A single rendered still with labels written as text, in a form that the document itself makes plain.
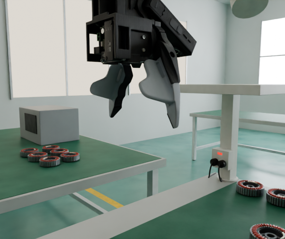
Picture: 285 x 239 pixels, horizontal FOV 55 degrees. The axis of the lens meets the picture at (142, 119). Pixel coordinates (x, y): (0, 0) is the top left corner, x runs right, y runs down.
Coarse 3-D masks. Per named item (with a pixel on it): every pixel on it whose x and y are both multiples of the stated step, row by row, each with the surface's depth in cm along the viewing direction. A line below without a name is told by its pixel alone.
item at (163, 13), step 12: (144, 0) 37; (156, 0) 37; (156, 12) 37; (168, 12) 38; (168, 24) 38; (180, 24) 40; (168, 36) 40; (180, 36) 40; (180, 48) 42; (192, 48) 42
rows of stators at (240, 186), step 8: (240, 184) 116; (248, 184) 120; (256, 184) 118; (240, 192) 115; (248, 192) 112; (256, 192) 111; (264, 192) 114; (272, 192) 108; (280, 192) 110; (272, 200) 105; (280, 200) 103
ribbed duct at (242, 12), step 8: (232, 0) 128; (240, 0) 125; (248, 0) 125; (256, 0) 125; (264, 0) 125; (232, 8) 129; (240, 8) 129; (248, 8) 129; (256, 8) 129; (264, 8) 129; (240, 16) 134; (248, 16) 134
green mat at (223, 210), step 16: (224, 192) 117; (192, 208) 102; (208, 208) 102; (224, 208) 102; (240, 208) 102; (256, 208) 102; (272, 208) 102; (144, 224) 90; (160, 224) 90; (176, 224) 90; (192, 224) 90; (208, 224) 90; (224, 224) 90; (240, 224) 90; (272, 224) 90
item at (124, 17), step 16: (96, 0) 36; (112, 0) 35; (128, 0) 36; (96, 16) 35; (112, 16) 32; (128, 16) 33; (144, 16) 37; (96, 32) 38; (112, 32) 33; (128, 32) 33; (144, 32) 36; (96, 48) 37; (112, 48) 33; (128, 48) 34; (144, 48) 35; (112, 64) 39
